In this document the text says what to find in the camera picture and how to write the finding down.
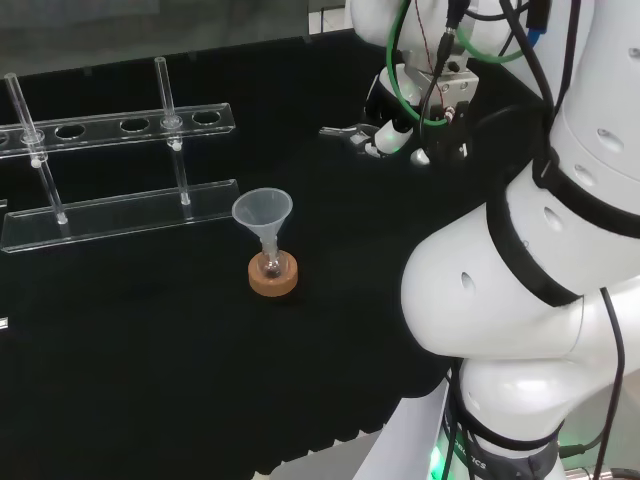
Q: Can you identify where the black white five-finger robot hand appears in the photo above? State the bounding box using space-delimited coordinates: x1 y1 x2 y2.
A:
352 64 474 166

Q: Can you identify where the clear glass weighing funnel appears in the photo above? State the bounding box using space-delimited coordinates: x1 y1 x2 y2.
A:
318 124 381 157

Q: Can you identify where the translucent plastic funnel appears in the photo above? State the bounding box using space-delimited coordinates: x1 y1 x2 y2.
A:
231 187 294 257

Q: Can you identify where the clear acrylic funnel stand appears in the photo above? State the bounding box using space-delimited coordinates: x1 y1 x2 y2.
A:
0 57 240 254

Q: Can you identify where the small round-bottom glass flask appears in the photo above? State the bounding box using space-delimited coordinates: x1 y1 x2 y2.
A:
258 244 286 279

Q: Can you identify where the black bench cloth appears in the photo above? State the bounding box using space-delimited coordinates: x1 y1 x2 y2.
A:
0 24 546 480

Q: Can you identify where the silver wrist camera block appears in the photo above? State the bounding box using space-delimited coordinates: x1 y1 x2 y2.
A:
402 49 480 121

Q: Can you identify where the green cable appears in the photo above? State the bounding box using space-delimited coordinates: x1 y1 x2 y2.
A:
385 0 527 122

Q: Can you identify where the brown cork ring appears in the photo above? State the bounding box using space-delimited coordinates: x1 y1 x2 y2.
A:
247 249 300 300

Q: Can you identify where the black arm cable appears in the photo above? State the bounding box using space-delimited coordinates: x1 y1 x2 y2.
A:
591 287 627 480

